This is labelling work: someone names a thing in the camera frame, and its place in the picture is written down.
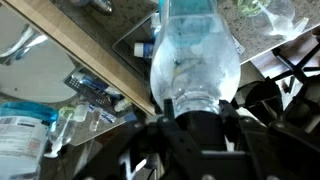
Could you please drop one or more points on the black tripod stand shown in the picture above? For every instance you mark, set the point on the black tripod stand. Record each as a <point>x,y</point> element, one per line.
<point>295,65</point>

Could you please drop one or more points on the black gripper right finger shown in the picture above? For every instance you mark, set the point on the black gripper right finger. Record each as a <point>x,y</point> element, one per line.
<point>248,133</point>

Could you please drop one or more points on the white blue toothpaste tube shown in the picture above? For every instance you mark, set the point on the white blue toothpaste tube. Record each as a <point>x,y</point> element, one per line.
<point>143,50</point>

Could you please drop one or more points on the black bottle lid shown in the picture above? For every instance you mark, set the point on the black bottle lid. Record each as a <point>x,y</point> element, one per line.
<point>200,128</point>

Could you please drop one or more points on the metal mesh tray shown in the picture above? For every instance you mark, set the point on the metal mesh tray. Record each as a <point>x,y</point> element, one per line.
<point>131,56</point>

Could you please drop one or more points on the chrome faucet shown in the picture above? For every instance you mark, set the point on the chrome faucet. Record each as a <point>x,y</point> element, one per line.
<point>100,5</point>

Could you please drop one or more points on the clear soap pump dispenser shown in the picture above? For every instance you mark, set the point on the clear soap pump dispenser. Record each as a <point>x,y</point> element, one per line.
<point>276,18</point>

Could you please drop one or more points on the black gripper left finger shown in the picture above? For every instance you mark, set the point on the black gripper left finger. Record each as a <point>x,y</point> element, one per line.
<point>170,133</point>

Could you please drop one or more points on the waste bin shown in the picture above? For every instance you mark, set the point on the waste bin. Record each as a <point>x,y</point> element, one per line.
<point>263,100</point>

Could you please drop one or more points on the wood framed wall mirror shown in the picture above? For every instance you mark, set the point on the wood framed wall mirror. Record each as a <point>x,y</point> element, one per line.
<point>86,56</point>

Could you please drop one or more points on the blue Listerine mouthwash bottle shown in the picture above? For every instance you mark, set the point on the blue Listerine mouthwash bottle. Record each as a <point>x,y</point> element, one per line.
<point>195,63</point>

